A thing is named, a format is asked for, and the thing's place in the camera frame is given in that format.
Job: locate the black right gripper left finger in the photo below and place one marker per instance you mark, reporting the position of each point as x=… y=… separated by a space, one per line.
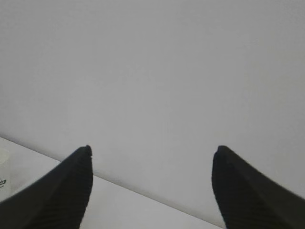
x=58 y=200

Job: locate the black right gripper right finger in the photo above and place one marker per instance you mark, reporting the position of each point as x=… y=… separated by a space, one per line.
x=247 y=199

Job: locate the white paper cup green logo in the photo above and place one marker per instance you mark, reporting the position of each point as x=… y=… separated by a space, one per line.
x=5 y=186

